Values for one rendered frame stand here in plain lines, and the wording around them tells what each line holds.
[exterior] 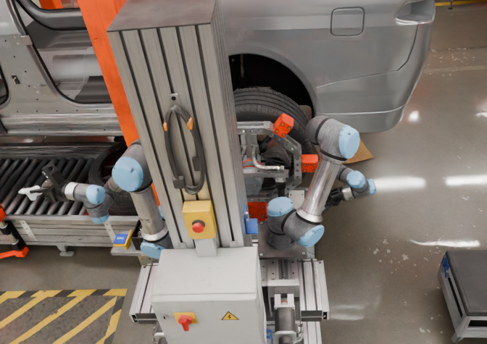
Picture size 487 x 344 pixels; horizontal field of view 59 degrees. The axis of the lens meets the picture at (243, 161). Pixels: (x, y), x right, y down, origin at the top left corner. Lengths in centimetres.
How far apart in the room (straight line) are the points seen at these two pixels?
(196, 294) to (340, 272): 167
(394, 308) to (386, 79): 135
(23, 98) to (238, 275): 217
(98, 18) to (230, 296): 127
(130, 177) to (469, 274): 188
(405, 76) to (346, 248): 121
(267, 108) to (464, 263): 138
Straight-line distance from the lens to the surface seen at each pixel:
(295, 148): 229
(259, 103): 231
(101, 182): 312
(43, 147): 399
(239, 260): 149
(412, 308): 290
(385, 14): 245
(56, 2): 549
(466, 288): 264
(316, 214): 182
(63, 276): 335
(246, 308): 145
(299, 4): 239
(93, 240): 321
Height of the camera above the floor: 241
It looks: 40 degrees down
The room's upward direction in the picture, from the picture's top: 7 degrees counter-clockwise
